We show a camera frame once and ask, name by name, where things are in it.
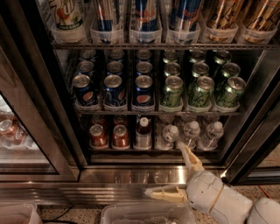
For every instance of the white 7up can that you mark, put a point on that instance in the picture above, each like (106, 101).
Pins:
(68, 21)

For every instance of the red soda can front right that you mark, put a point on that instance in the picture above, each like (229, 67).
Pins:
(120, 138)

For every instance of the red soda can front left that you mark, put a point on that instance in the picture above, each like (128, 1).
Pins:
(98, 137)

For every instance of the blue pepsi can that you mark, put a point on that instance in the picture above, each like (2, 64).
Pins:
(114, 91)
(143, 91)
(84, 90)

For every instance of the blue pepsi can front middle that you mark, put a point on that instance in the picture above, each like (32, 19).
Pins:
(114, 91)

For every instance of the clear plastic bin centre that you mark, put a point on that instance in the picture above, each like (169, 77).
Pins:
(148, 213)

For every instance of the clear plastic bin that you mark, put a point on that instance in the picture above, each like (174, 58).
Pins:
(19, 213)
(148, 213)

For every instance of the red bull can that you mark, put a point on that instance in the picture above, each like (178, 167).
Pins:
(107, 24)
(146, 20)
(184, 18)

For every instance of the red bull can right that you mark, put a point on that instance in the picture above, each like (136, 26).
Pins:
(184, 18)

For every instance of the blue pepsi can front right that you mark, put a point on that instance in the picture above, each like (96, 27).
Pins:
(143, 91)

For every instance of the clear plastic bin left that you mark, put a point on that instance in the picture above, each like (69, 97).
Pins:
(19, 213)

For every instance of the red bull can middle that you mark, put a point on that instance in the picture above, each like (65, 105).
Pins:
(146, 20)

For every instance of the red soda can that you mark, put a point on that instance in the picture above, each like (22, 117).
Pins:
(98, 137)
(120, 138)

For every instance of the blue pepsi can front left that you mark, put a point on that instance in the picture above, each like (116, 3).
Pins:
(84, 90)

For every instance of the fridge right door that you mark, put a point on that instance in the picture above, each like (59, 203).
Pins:
(246, 169)

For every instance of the gold can left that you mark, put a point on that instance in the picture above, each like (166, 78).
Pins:
(220, 21)

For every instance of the green soda can front right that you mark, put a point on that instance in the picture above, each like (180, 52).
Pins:
(228, 97)

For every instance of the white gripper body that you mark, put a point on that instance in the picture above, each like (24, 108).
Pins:
(203, 187)

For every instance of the steel fridge left door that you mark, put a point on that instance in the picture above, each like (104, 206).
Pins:
(36, 151)

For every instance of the green soda can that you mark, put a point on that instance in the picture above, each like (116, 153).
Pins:
(200, 92)
(171, 96)
(228, 97)

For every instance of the clear water bottle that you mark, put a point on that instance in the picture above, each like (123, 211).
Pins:
(189, 134)
(166, 137)
(210, 138)

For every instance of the gold can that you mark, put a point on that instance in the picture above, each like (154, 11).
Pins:
(261, 21)
(220, 21)

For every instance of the red bull can left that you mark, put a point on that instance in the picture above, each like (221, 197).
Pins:
(107, 24)

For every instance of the gold can right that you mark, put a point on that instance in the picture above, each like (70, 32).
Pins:
(261, 21)

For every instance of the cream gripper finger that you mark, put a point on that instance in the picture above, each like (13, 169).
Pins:
(170, 193)
(192, 163)

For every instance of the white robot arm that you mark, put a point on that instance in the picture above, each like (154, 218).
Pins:
(263, 211)

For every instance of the green soda can front left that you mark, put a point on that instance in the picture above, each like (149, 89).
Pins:
(171, 96)

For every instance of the green soda can front middle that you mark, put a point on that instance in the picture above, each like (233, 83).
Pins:
(200, 92)

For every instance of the dark drink bottle white cap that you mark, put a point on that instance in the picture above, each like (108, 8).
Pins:
(143, 134)

